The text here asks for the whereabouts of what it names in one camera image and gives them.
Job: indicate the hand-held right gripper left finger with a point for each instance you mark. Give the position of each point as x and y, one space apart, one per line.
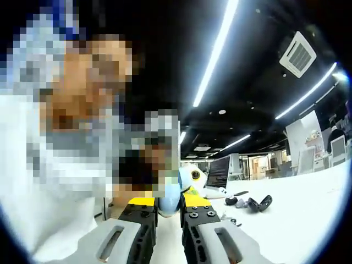
147 217

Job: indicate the black pen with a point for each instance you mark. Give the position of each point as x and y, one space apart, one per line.
241 193

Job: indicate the white table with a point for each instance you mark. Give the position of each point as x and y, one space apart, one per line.
288 220

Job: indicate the open laptop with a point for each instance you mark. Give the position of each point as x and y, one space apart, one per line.
218 171

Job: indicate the person's white shirt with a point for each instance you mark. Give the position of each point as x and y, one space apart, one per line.
55 225

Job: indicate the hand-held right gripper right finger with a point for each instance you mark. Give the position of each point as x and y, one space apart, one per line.
198 217

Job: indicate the long ceiling light strip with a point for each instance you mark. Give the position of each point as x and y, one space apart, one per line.
313 93
214 55
233 143

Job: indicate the white ceiling air conditioner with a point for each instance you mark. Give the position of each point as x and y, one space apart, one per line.
298 55

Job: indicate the white rounded gadget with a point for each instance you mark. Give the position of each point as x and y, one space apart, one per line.
214 193

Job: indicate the white square pillar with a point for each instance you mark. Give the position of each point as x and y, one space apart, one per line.
299 134

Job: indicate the black oval earbud case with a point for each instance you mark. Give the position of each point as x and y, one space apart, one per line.
265 203

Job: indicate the lavender earbud case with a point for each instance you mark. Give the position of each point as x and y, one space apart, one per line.
242 204

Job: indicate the white mesh office chair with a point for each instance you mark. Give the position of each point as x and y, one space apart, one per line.
306 159
338 149

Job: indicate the light blue earbud case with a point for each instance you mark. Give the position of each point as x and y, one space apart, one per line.
169 207

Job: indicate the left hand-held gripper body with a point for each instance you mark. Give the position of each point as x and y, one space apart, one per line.
187 171

